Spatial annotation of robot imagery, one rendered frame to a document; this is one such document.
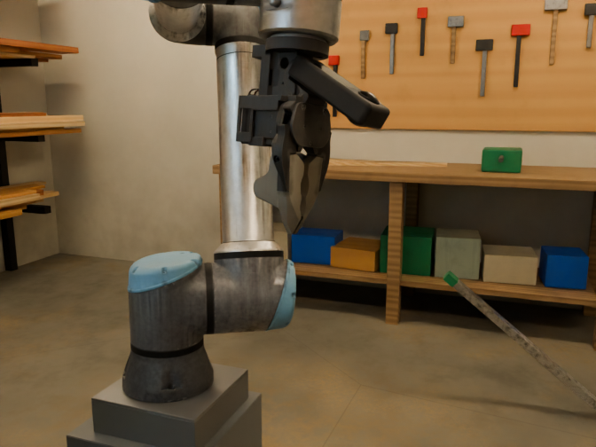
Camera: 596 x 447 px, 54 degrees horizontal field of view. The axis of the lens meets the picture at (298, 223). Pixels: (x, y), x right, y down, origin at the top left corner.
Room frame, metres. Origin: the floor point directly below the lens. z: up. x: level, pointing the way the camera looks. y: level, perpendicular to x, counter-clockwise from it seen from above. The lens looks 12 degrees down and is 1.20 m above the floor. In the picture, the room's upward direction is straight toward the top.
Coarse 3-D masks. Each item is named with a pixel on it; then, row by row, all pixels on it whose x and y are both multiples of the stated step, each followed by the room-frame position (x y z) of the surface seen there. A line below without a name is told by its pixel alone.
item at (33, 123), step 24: (0, 48) 3.69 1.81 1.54; (24, 48) 3.88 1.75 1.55; (48, 48) 3.99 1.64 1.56; (72, 48) 4.21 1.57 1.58; (0, 96) 4.17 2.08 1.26; (0, 120) 3.66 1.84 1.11; (24, 120) 3.84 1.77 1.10; (48, 120) 4.04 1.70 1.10; (72, 120) 4.25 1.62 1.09; (0, 144) 4.14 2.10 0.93; (0, 168) 4.12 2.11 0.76; (0, 192) 3.78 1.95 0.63; (24, 192) 3.81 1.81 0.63; (48, 192) 4.19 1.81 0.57; (0, 216) 3.55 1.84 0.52
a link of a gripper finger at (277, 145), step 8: (288, 120) 0.64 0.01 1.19; (280, 128) 0.62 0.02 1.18; (288, 128) 0.62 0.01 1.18; (280, 136) 0.62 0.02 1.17; (288, 136) 0.62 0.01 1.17; (272, 144) 0.62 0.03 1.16; (280, 144) 0.62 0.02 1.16; (288, 144) 0.62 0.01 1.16; (272, 152) 0.62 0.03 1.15; (280, 152) 0.61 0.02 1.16; (288, 152) 0.62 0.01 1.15; (296, 152) 0.63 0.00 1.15; (280, 160) 0.61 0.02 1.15; (288, 160) 0.62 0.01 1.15; (280, 168) 0.62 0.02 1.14; (288, 168) 0.62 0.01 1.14; (280, 176) 0.62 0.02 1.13; (288, 176) 0.62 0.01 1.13; (280, 184) 0.63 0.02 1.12; (288, 184) 0.62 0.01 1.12
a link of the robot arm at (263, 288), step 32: (224, 32) 1.30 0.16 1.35; (256, 32) 1.31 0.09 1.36; (224, 64) 1.29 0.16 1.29; (256, 64) 1.29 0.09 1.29; (224, 96) 1.27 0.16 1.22; (224, 128) 1.25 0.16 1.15; (224, 160) 1.24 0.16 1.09; (256, 160) 1.23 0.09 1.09; (224, 192) 1.22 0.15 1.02; (224, 224) 1.21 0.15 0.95; (256, 224) 1.19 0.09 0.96; (224, 256) 1.16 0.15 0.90; (256, 256) 1.15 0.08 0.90; (224, 288) 1.12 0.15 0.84; (256, 288) 1.13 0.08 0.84; (288, 288) 1.14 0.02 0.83; (224, 320) 1.11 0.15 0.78; (256, 320) 1.13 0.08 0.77; (288, 320) 1.15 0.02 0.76
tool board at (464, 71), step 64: (384, 0) 3.72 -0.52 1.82; (448, 0) 3.59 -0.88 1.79; (512, 0) 3.46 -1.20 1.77; (576, 0) 3.35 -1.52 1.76; (384, 64) 3.71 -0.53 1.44; (448, 64) 3.58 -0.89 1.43; (512, 64) 3.46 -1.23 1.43; (576, 64) 3.34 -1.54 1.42; (384, 128) 3.71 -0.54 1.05; (448, 128) 3.57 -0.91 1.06; (512, 128) 3.45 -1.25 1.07; (576, 128) 3.33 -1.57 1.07
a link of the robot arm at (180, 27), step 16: (144, 0) 0.77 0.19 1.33; (160, 0) 0.76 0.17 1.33; (176, 0) 0.77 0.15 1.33; (192, 0) 0.77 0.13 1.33; (208, 0) 0.77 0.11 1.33; (224, 0) 0.78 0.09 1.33; (160, 16) 1.08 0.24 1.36; (176, 16) 0.95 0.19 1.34; (192, 16) 1.00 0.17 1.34; (160, 32) 1.25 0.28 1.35; (176, 32) 1.22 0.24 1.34; (192, 32) 1.26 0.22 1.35
